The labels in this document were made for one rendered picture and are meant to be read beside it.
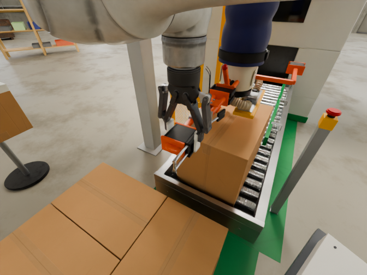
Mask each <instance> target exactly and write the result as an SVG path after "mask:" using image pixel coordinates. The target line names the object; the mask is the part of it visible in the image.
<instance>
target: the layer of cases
mask: <svg viewBox="0 0 367 275"><path fill-rule="evenodd" d="M51 204H52V205H51ZM51 204H48V205H47V206H45V207H44V208H43V209H42V210H40V211H39V212H38V213H37V214H35V215H34V216H33V217H32V218H30V219H29V220H28V221H26V222H25V223H23V224H22V225H21V226H20V227H18V228H17V229H16V230H15V231H13V232H12V233H11V234H10V235H8V236H7V237H6V238H4V239H3V240H1V241H0V275H213V273H214V270H215V267H216V264H217V261H218V258H219V256H220V253H221V250H222V247H223V244H224V241H225V239H226V236H227V233H228V228H226V227H224V226H222V225H220V224H219V223H217V222H215V221H213V220H211V219H209V218H207V217H205V216H203V215H202V214H200V213H198V212H196V211H194V210H192V209H190V208H188V207H187V206H185V205H183V204H181V203H179V202H177V201H175V200H173V199H171V198H170V197H167V196H166V195H164V194H162V193H160V192H158V191H156V190H154V189H153V188H151V187H149V186H147V185H145V184H143V183H141V182H139V181H137V180H136V179H134V178H132V177H130V176H128V175H126V174H124V173H123V172H121V171H119V170H117V169H115V168H113V167H111V166H110V165H108V164H106V163H104V162H102V163H101V164H100V165H98V166H97V167H96V168H95V169H93V170H92V171H91V172H89V173H88V174H87V175H86V176H84V177H83V178H82V179H81V180H79V181H78V182H76V184H74V185H73V186H71V187H70V188H69V189H67V190H66V191H65V192H64V193H62V194H61V195H60V196H59V197H57V198H56V199H55V200H54V201H52V202H51Z"/></svg>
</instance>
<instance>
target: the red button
mask: <svg viewBox="0 0 367 275"><path fill-rule="evenodd" d="M326 113H327V116H328V117H329V118H335V117H336V116H340V115H341V114H342V112H341V111H340V110H338V109H336V108H328V109H326Z"/></svg>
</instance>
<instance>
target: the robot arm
mask: <svg viewBox="0 0 367 275"><path fill-rule="evenodd" d="M279 1H294V0H22V2H23V4H24V6H25V8H26V10H27V12H28V13H29V15H30V17H31V19H32V20H33V21H34V22H35V23H36V24H37V25H38V26H39V27H40V28H42V29H44V30H46V31H47V32H48V33H49V34H51V35H52V36H53V37H56V38H58V39H62V40H65V41H69V42H72V43H77V44H84V45H100V44H108V45H122V44H129V43H135V42H138V41H142V40H145V39H151V38H155V37H158V36H159V35H162V37H161V41H162V51H163V62H164V64H165V65H167V79H168V83H169V84H168V85H167V84H166V83H163V84H161V85H160V86H158V91H159V104H158V118H161V119H163V121H164V125H165V130H166V131H167V132H168V131H169V130H171V128H172V127H173V126H174V119H173V118H172V115H173V113H174V111H175V108H176V106H177V104H183V105H185V106H187V109H188V110H189V111H190V113H191V116H192V119H193V122H194V125H195V127H196V131H195V132H194V149H193V151H194V152H195V153H196V151H197V150H198V149H199V148H200V143H201V142H202V140H203V139H204V133H205V134H207V133H208V132H209V131H210V130H211V128H212V124H211V110H210V101H211V97H212V94H211V93H208V94H205V93H203V92H201V90H200V88H199V84H200V71H201V67H200V66H201V65H203V64H204V62H205V48H206V40H207V37H206V35H207V30H208V25H209V22H210V19H211V14H212V7H220V6H226V5H237V4H249V3H264V2H279ZM168 92H170V94H171V96H172V97H171V100H170V102H169V103H170V104H169V106H168V109H167V102H168ZM198 97H199V98H200V103H201V104H202V105H201V108H202V116H201V114H200V111H199V108H198V102H197V98H198ZM171 118H172V119H171Z"/></svg>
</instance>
